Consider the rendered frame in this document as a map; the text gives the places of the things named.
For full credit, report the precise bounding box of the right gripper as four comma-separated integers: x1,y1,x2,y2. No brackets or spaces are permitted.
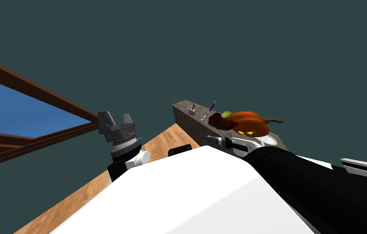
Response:
206,135,226,146

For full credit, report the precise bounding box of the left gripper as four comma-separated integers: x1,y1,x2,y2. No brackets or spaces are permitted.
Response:
97,111,137,143

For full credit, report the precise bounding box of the dark red lumpy food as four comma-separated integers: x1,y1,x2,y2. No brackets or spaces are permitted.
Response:
208,112,239,131

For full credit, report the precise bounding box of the orange pumpkin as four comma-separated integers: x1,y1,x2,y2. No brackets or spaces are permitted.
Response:
228,111,284,137

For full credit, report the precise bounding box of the white plate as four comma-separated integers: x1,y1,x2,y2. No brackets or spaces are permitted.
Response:
254,133,279,148

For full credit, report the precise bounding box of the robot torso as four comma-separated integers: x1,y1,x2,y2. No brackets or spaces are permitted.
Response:
49,144,316,234

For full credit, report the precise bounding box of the brown framed window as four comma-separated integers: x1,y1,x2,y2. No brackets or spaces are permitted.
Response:
0,52,100,172

